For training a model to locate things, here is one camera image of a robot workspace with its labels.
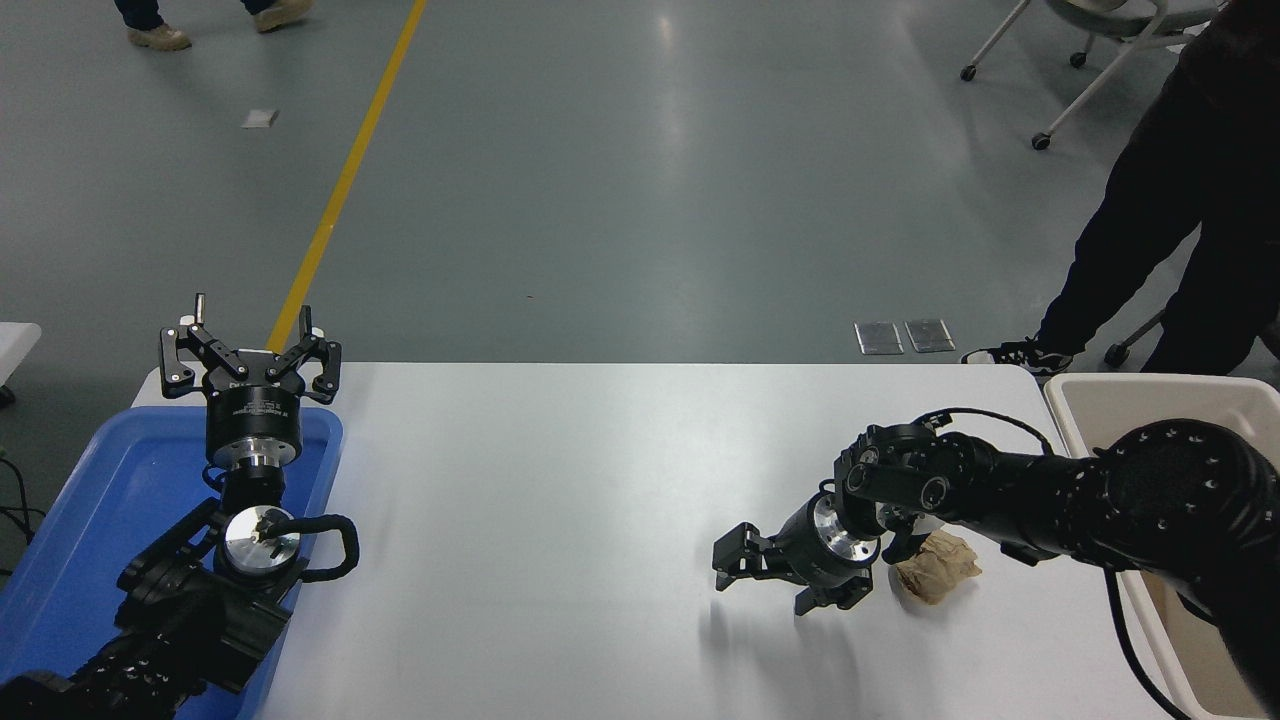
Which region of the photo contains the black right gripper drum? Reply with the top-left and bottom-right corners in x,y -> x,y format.
771,502 -> 871,594

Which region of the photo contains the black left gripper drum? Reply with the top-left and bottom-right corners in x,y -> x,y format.
205,350 -> 305,464

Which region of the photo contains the tan paper ball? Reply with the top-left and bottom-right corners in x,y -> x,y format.
892,529 -> 984,607

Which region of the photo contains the blue plastic tray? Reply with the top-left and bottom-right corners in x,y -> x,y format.
0,404 -> 345,720

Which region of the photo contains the yellow floor tape line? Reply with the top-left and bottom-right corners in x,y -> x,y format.
266,0 -> 429,356

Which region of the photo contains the small white side table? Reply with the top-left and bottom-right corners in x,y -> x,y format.
0,321 -> 44,391

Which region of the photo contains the person with tan boots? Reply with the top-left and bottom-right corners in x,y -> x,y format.
112,0 -> 315,53

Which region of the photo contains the large pale plastic bin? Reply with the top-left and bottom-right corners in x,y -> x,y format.
1042,373 -> 1280,720

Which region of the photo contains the dark chair caster leg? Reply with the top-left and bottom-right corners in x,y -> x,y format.
1102,308 -> 1169,369

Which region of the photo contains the person in dark trousers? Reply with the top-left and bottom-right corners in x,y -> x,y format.
959,0 -> 1280,378

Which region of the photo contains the white wheeled chair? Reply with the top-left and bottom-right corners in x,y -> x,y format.
959,0 -> 1227,152

